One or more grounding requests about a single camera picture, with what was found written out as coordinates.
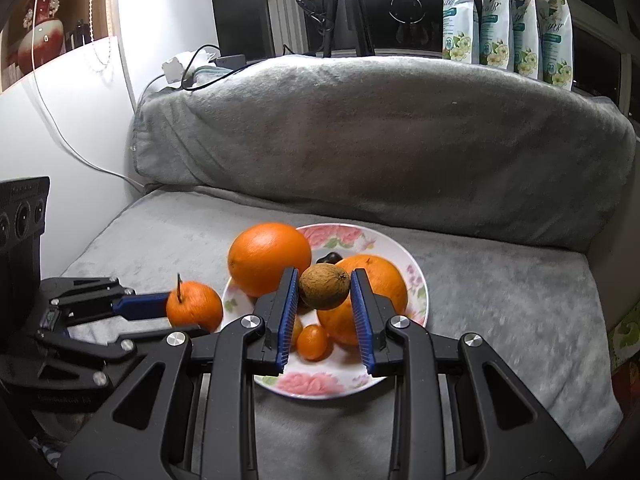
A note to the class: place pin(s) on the small mandarin with stem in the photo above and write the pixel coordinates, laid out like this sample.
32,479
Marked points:
195,307

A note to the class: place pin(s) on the dark purple plum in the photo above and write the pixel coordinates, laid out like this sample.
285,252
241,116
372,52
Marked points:
327,258

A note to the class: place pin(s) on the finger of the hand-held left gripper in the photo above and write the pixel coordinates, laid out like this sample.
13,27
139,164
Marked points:
150,336
142,305

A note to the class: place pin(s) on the dark glass bottle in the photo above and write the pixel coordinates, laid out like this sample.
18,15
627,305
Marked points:
78,35
68,42

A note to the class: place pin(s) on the black power adapter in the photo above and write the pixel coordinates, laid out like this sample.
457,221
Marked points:
230,61

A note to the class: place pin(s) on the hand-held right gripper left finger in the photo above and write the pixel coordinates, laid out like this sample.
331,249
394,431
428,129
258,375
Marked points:
286,320

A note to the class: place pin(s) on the red and white vase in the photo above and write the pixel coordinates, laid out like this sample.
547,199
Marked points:
42,30

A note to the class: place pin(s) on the small kumquat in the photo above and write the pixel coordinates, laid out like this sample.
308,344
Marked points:
313,342

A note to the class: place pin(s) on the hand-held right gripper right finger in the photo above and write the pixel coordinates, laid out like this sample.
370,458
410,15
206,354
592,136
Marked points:
362,320

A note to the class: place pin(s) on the white floral plate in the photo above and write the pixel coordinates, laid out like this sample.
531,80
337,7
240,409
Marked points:
320,385

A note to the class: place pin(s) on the large rough-skinned orange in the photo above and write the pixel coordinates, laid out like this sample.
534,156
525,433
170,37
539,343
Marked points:
385,280

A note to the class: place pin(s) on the floral refill pouch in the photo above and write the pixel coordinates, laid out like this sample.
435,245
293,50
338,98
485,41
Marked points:
457,15
525,30
556,35
492,20

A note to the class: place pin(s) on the grey fleece blanket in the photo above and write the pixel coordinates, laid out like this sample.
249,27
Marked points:
375,135

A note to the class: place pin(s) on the green printed package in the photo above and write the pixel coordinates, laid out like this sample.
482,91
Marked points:
627,340

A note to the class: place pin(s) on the brown longan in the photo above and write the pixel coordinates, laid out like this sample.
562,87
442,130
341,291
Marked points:
297,330
324,287

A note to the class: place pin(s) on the smooth orange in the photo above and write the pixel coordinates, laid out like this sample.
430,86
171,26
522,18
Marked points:
270,257

